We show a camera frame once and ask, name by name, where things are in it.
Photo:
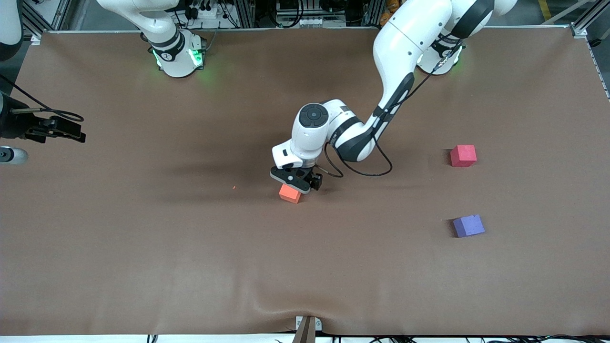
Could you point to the white power strip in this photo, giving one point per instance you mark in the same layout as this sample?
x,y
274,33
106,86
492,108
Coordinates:
x,y
209,13

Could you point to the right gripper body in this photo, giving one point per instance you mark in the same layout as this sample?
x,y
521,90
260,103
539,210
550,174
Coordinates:
x,y
15,125

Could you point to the brown table mat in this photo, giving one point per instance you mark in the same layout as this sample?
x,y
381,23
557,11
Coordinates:
x,y
305,262

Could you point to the orange foam block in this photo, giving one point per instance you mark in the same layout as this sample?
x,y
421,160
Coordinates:
x,y
289,195

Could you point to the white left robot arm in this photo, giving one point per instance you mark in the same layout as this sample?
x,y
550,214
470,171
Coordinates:
x,y
405,38

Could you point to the brown wooden wedge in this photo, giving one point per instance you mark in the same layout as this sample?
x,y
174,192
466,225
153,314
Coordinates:
x,y
305,333

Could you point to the metal table bracket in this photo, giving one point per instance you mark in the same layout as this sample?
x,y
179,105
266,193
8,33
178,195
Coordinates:
x,y
318,325

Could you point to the red foam block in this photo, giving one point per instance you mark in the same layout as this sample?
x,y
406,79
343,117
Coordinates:
x,y
464,155

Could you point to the purple foam block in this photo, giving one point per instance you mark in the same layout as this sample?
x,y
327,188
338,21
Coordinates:
x,y
469,226

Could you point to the aluminium corner frame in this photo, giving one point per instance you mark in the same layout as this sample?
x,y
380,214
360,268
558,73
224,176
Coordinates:
x,y
579,28

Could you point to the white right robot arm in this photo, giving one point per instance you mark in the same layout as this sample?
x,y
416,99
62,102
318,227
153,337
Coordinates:
x,y
174,52

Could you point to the white terminal block row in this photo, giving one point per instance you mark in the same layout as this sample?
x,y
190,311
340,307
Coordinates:
x,y
314,22

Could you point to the aluminium frame post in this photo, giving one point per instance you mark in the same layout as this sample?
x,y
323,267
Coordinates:
x,y
245,14
374,12

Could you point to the orange items heap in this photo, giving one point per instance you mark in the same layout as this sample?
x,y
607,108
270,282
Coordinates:
x,y
387,16

